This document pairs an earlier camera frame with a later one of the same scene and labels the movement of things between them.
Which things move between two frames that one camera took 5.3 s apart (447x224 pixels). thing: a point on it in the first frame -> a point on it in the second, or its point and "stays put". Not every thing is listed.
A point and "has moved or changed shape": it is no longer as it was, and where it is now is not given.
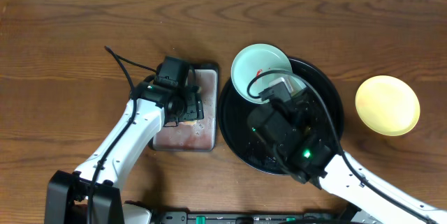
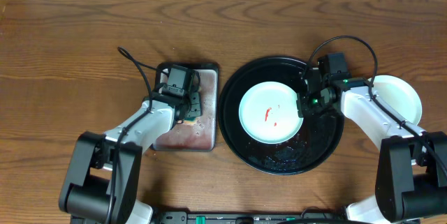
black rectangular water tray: [199, 135] stays put
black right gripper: [311, 107] -> [304, 109]
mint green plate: [259, 56] has moved or changed shape
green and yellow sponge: [190, 122] stays put
